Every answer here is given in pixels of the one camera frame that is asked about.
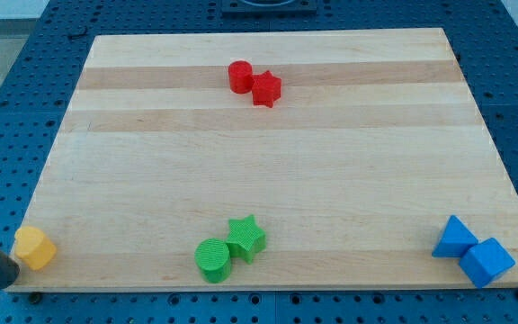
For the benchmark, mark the blue triangle block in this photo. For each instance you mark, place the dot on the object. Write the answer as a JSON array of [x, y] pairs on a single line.
[[455, 240]]

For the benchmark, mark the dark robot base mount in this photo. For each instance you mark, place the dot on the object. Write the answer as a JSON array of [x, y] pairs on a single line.
[[268, 6]]

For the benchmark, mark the wooden board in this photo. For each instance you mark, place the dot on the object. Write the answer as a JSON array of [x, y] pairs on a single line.
[[375, 142]]

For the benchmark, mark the yellow block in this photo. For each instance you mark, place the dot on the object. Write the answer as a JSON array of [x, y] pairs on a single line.
[[33, 247]]

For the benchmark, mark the red cylinder block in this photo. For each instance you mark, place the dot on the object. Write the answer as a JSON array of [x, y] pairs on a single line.
[[240, 77]]

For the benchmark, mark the blue cube block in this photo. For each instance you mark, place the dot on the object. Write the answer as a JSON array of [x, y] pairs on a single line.
[[486, 262]]

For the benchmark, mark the green star block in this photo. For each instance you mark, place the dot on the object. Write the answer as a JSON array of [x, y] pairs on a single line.
[[245, 238]]

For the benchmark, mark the green cylinder block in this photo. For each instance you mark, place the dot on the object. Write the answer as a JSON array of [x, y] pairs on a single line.
[[213, 259]]

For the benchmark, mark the red star block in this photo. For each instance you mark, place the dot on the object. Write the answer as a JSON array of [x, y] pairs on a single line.
[[266, 89]]

